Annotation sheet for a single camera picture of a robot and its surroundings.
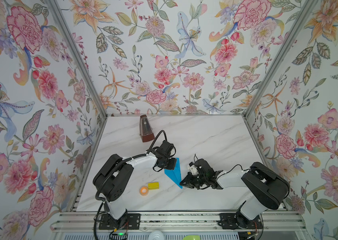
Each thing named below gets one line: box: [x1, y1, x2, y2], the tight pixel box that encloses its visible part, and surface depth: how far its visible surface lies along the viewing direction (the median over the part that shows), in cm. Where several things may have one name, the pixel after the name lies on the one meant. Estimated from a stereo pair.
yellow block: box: [147, 182, 160, 190], surface depth 87 cm
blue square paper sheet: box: [164, 157, 183, 189], surface depth 91 cm
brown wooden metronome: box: [139, 114, 155, 143], surface depth 103 cm
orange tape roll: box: [139, 185, 149, 197], surface depth 86 cm
